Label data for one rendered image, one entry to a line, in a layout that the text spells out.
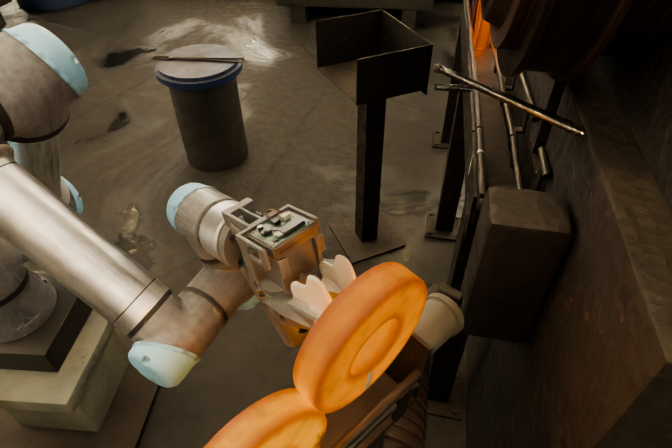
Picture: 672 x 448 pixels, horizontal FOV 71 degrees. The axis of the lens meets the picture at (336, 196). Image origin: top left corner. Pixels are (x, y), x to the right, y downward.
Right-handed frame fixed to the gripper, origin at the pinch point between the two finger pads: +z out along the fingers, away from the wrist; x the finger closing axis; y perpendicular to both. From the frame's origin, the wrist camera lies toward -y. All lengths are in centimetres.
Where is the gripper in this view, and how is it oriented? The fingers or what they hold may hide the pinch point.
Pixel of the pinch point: (363, 325)
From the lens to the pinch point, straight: 46.0
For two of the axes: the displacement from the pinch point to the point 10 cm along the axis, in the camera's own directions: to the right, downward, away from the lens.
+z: 6.6, 2.5, -7.0
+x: 7.3, -4.4, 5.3
